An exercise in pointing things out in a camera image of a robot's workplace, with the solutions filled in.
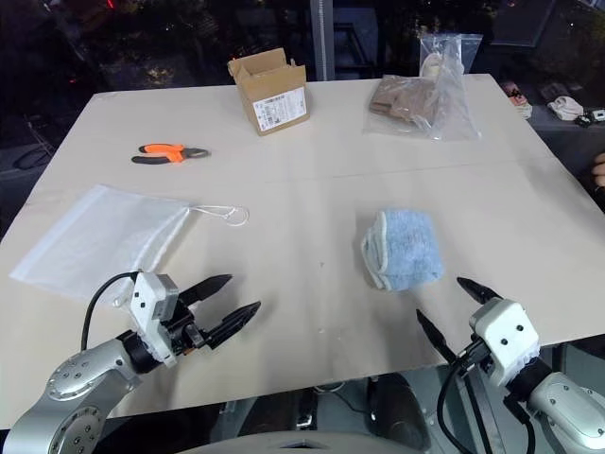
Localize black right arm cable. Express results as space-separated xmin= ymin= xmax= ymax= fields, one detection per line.
xmin=436 ymin=363 xmax=537 ymax=454

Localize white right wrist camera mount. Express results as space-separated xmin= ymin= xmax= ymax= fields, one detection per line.
xmin=468 ymin=297 xmax=541 ymax=388

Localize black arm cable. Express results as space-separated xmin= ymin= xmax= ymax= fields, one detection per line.
xmin=436 ymin=363 xmax=537 ymax=454
xmin=80 ymin=271 xmax=141 ymax=351

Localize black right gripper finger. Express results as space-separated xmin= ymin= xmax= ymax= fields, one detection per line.
xmin=415 ymin=308 xmax=458 ymax=366
xmin=456 ymin=276 xmax=505 ymax=306

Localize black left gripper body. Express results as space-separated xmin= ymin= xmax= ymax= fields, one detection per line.
xmin=160 ymin=296 xmax=214 ymax=357

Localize open brown cardboard box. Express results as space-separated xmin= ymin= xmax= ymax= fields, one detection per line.
xmin=227 ymin=49 xmax=312 ymax=137

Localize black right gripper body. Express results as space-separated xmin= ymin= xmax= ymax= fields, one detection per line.
xmin=454 ymin=334 xmax=493 ymax=379

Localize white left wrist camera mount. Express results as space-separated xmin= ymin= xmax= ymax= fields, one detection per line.
xmin=128 ymin=271 xmax=181 ymax=369

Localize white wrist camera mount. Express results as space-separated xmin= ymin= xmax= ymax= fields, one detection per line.
xmin=468 ymin=297 xmax=541 ymax=388
xmin=128 ymin=271 xmax=181 ymax=369

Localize pink cloth in background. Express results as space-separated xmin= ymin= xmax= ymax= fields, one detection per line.
xmin=546 ymin=96 xmax=585 ymax=121

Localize dark rounded shape under table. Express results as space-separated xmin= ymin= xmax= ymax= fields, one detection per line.
xmin=367 ymin=373 xmax=432 ymax=454

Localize folded light blue towel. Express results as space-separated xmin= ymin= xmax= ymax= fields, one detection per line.
xmin=360 ymin=206 xmax=446 ymax=291

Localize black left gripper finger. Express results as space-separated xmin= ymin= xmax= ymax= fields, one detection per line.
xmin=201 ymin=300 xmax=262 ymax=350
xmin=177 ymin=273 xmax=233 ymax=307

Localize white mesh drawstring bag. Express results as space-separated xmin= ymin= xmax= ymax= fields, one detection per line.
xmin=8 ymin=183 xmax=251 ymax=309

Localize upright clear plastic bag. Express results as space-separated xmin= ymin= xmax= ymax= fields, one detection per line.
xmin=419 ymin=32 xmax=484 ymax=79

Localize clear bag with brown cloth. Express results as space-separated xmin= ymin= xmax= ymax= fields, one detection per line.
xmin=362 ymin=74 xmax=482 ymax=142

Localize small dark gadget in background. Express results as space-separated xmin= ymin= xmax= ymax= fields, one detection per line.
xmin=574 ymin=108 xmax=605 ymax=128

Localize orange and black pliers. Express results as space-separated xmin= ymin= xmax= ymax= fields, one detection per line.
xmin=130 ymin=143 xmax=213 ymax=166

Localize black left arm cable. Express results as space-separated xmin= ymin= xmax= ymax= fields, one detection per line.
xmin=80 ymin=271 xmax=141 ymax=351

